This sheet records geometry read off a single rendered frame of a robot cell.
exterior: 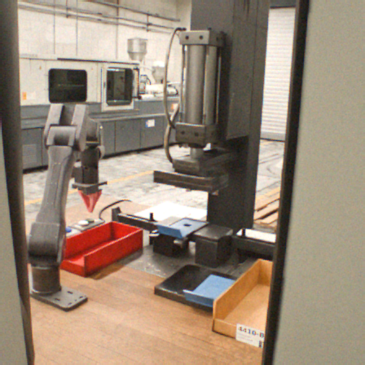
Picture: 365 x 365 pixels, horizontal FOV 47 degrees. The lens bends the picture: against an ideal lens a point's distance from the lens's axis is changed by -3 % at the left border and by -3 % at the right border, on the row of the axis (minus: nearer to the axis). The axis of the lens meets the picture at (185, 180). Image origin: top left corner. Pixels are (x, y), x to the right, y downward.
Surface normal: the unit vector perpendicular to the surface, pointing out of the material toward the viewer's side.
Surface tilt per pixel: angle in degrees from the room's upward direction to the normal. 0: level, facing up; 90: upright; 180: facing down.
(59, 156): 54
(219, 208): 90
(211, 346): 0
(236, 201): 90
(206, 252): 90
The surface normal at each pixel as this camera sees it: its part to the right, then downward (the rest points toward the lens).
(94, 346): 0.04, -0.97
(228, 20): -0.49, 0.18
